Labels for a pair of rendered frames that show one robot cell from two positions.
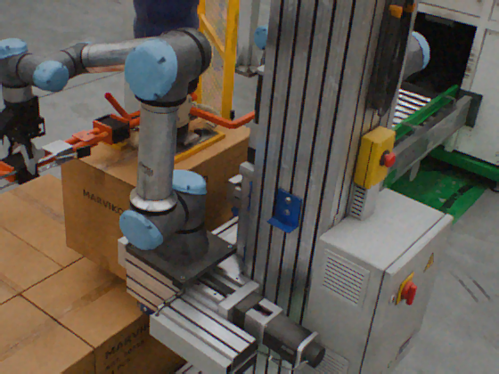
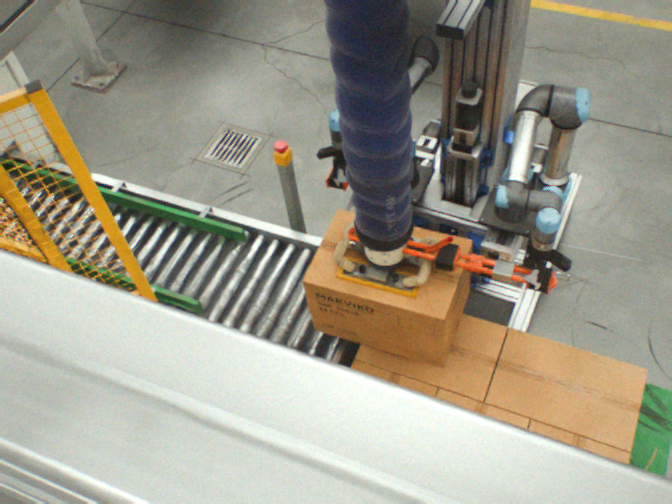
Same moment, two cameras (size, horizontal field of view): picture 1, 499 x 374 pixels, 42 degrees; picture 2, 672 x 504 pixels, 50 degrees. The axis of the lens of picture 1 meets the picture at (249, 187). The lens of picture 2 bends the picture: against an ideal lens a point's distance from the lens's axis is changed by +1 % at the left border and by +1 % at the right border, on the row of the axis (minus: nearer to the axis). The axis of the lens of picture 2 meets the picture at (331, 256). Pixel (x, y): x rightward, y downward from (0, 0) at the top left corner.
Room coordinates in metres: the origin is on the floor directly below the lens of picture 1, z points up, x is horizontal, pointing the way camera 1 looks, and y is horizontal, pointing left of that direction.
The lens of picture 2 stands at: (2.37, 2.02, 3.45)
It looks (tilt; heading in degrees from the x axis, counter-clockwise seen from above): 53 degrees down; 266
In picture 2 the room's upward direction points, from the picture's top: 9 degrees counter-clockwise
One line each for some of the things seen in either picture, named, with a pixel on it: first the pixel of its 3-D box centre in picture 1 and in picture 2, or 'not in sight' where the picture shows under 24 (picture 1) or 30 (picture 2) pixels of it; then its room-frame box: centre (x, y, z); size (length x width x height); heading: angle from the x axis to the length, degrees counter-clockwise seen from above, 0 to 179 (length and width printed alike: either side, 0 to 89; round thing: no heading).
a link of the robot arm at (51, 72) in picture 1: (47, 71); (545, 202); (1.52, 0.53, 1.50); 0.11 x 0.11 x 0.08; 62
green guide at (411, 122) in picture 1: (406, 131); (119, 192); (3.28, -0.84, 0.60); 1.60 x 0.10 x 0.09; 146
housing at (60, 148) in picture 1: (57, 153); (503, 271); (1.65, 0.57, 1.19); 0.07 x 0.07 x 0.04; 57
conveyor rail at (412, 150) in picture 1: (382, 174); (185, 212); (2.95, -0.68, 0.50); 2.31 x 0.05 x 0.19; 146
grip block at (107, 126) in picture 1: (111, 128); (447, 256); (1.83, 0.45, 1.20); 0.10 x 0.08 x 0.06; 57
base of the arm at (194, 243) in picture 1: (182, 231); (512, 201); (1.46, 0.17, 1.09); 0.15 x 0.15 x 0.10
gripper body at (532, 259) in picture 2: (22, 117); (538, 253); (1.56, 0.62, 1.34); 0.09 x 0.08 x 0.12; 147
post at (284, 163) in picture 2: not in sight; (295, 216); (2.36, -0.49, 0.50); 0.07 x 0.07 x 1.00; 56
